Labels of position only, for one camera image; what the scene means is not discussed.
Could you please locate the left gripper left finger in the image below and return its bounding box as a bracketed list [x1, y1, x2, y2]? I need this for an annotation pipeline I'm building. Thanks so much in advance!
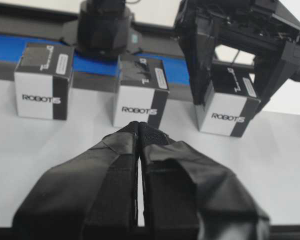
[12, 121, 139, 240]

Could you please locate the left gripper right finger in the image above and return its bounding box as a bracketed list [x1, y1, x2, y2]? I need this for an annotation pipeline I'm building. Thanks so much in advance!
[138, 122, 270, 240]

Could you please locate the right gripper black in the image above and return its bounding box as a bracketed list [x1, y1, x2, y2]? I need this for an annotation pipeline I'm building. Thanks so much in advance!
[174, 0, 300, 113]

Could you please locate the black Robotis Dynamixel box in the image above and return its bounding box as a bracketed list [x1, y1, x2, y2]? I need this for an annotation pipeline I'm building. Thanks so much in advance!
[195, 66, 261, 138]

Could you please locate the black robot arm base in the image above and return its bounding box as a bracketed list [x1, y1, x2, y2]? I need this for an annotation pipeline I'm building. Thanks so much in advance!
[61, 0, 142, 60]

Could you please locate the middle Robotis box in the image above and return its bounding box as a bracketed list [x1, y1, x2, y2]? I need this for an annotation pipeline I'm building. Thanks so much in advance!
[112, 54, 170, 129]

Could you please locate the black Dynamixel box on white base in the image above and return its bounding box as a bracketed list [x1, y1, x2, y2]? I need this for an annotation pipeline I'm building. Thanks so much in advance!
[14, 42, 75, 121]

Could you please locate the blue strip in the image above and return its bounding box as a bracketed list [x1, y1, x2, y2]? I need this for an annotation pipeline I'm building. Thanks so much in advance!
[0, 34, 190, 86]

